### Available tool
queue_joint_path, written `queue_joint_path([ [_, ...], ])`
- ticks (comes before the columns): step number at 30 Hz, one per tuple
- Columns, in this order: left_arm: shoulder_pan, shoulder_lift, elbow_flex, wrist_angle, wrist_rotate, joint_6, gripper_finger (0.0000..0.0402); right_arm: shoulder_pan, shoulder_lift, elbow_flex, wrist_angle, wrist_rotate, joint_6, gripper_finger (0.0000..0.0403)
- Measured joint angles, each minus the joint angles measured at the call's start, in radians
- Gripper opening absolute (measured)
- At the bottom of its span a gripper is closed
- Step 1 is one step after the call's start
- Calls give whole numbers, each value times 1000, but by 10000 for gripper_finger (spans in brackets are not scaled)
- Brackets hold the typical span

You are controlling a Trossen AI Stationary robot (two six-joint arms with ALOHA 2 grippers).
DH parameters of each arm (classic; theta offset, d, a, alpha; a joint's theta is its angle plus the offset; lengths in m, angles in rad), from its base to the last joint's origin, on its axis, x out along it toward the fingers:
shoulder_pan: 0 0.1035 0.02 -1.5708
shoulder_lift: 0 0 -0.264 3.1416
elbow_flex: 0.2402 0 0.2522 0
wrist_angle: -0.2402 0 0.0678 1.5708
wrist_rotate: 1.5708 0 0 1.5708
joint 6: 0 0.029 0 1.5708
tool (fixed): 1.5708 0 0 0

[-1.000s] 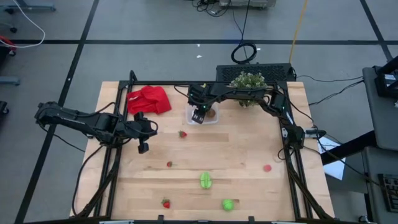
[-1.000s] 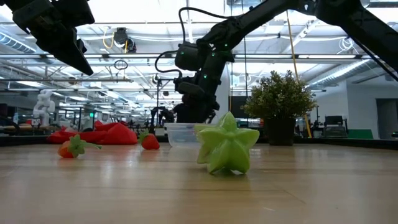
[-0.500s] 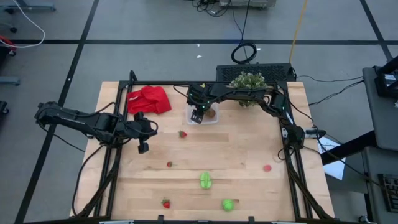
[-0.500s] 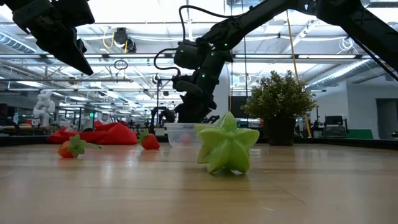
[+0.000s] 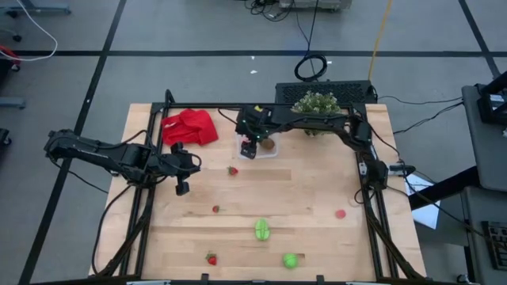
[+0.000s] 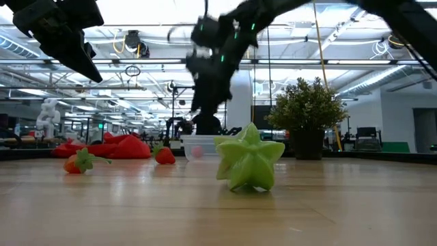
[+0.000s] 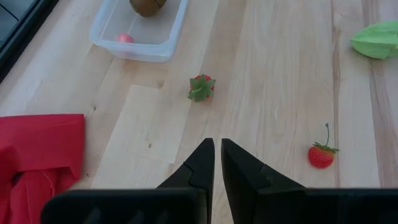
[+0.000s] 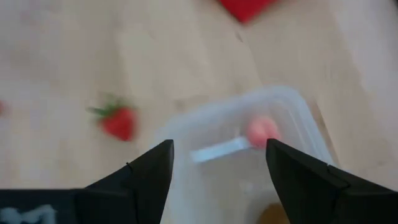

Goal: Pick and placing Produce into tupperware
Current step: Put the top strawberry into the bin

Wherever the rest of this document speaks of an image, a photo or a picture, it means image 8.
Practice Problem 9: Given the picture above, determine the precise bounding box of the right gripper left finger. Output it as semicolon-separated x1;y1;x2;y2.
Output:
77;139;175;224

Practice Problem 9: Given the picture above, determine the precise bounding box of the clear plastic tupperware container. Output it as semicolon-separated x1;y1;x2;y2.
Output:
152;85;338;224

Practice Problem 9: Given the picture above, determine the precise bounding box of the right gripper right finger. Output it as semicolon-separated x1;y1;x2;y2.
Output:
266;138;398;224

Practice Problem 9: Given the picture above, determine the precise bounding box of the red toy strawberry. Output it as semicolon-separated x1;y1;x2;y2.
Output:
86;96;137;142

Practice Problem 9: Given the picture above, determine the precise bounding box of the crumpled red cloth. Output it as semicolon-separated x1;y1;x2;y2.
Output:
217;0;277;24

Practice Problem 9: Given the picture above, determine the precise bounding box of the brown toy kiwi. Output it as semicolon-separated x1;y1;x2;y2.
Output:
256;202;292;224

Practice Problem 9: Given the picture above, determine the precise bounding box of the pink toy peach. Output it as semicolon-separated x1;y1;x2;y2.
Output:
245;115;282;149

